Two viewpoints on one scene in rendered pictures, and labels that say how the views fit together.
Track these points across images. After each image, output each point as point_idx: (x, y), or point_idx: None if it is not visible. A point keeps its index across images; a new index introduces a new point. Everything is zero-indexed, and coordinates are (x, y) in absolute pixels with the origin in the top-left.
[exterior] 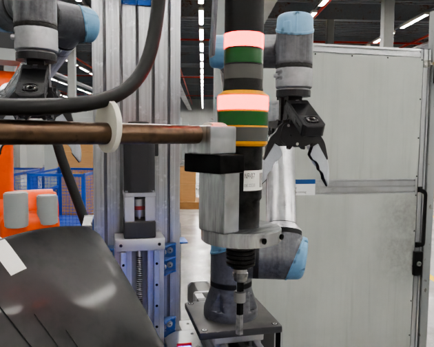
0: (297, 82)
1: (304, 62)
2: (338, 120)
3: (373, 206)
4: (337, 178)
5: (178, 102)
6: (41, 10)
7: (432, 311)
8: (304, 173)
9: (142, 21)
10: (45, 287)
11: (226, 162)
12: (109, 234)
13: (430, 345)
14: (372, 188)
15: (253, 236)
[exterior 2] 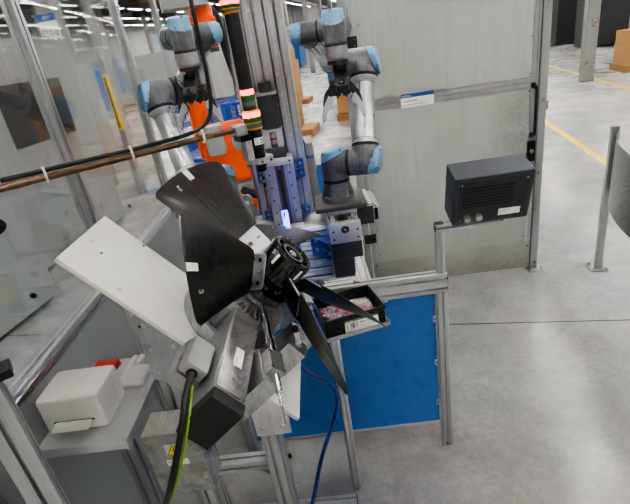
0: (336, 56)
1: (338, 42)
2: (452, 32)
3: (488, 106)
4: (454, 86)
5: (288, 61)
6: (185, 43)
7: (585, 191)
8: (423, 86)
9: (254, 7)
10: (201, 183)
11: (243, 138)
12: None
13: (568, 220)
14: (486, 90)
15: (258, 160)
